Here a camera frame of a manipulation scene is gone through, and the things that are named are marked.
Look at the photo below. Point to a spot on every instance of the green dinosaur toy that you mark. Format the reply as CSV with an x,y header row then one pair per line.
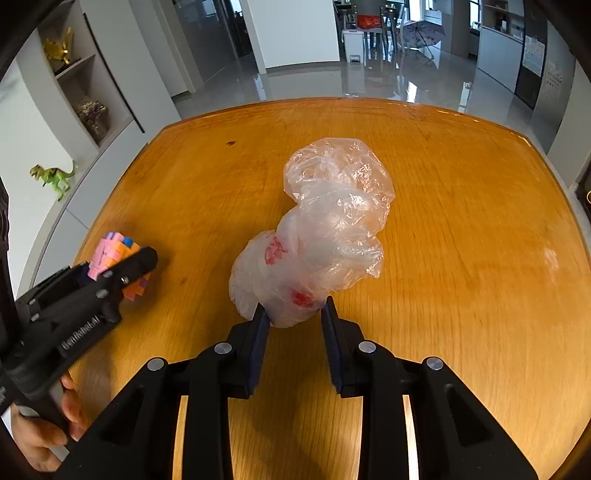
x,y
55,177

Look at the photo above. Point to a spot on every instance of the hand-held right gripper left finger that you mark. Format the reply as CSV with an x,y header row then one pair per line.
x,y
258,344

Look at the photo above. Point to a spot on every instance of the colourful block toy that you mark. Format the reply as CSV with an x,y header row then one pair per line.
x,y
113,249

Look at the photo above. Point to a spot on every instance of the clear plastic bag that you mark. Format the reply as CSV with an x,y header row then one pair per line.
x,y
341,194

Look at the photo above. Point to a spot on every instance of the grey dining chair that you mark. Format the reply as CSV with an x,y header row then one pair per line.
x,y
388,37

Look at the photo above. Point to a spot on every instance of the white pedal bin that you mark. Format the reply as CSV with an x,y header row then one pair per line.
x,y
353,44

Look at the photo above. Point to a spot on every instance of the black refrigerator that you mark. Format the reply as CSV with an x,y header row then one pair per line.
x,y
538,87

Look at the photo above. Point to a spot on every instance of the wall calendar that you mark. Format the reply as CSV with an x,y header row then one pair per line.
x,y
533,55

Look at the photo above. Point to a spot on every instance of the jar of dried flowers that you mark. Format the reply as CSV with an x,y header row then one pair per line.
x,y
92,120

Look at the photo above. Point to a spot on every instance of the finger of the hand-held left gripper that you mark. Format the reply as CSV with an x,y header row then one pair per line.
x,y
136,267

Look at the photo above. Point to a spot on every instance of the person's left hand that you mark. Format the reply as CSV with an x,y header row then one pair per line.
x,y
39,438

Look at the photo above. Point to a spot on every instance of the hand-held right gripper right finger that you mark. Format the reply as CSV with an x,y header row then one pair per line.
x,y
330,344

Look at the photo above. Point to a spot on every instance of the white wall shelf unit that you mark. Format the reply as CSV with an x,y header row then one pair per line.
x,y
111,69

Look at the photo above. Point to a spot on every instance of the red bag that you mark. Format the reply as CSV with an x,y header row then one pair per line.
x,y
369,21

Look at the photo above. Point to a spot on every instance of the open patterned umbrella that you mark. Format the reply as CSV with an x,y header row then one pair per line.
x,y
422,34

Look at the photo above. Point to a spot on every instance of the gold eagle statue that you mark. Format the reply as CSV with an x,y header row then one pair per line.
x,y
60,48

